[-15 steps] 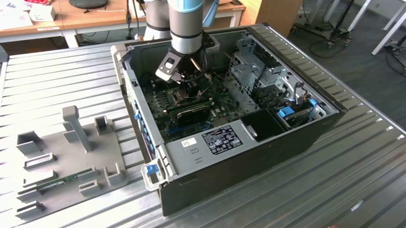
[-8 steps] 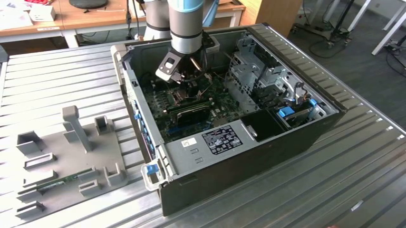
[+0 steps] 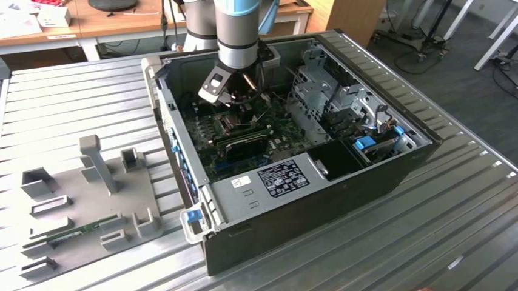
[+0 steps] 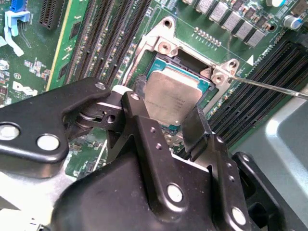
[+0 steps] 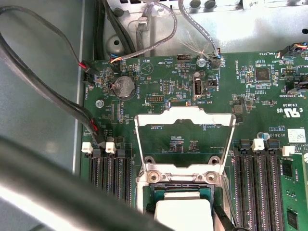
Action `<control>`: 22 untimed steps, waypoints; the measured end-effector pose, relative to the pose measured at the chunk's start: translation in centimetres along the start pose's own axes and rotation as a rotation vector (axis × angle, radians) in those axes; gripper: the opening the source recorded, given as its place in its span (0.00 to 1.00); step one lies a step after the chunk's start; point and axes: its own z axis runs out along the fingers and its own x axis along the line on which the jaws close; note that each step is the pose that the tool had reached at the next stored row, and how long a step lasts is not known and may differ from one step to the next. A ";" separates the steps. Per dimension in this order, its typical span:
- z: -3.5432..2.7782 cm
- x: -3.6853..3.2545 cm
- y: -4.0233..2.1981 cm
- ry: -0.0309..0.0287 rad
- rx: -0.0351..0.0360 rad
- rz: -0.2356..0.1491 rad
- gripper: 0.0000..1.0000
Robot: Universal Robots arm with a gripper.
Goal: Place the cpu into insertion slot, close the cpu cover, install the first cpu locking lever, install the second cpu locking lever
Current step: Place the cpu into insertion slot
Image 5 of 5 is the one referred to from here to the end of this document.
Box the green motherboard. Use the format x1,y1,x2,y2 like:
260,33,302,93
80,50,308,231

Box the grey sleeved wire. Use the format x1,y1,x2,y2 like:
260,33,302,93
178,0,222,60
134,2,154,53
110,0,179,64

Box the green RAM stick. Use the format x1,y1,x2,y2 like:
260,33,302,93
280,154,308,231

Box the metal CPU socket cover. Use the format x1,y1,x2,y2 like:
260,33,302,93
134,106,237,174

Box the black camera cable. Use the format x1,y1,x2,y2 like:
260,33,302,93
0,134,174,231

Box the RAM slot black clips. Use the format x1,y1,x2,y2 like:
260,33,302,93
92,148,109,192
116,148,133,206
233,139,250,231
264,139,284,231

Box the thin black fan wire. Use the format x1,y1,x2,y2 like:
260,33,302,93
0,6,99,85

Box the white board label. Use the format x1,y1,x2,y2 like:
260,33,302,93
287,128,308,143

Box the CPU socket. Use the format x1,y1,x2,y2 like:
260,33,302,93
135,168,238,231

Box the silver CPU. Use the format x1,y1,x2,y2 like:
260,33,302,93
153,189,215,231

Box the round coin battery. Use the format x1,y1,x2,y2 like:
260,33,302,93
111,76,137,101

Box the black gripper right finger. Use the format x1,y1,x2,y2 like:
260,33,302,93
213,204,239,231

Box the black open PC case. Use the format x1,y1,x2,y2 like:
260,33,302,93
0,0,308,231

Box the internal USB port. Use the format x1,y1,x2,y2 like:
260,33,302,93
192,72,204,100

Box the thick black cable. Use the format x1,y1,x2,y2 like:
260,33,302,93
0,31,108,151
104,0,137,55
93,0,106,61

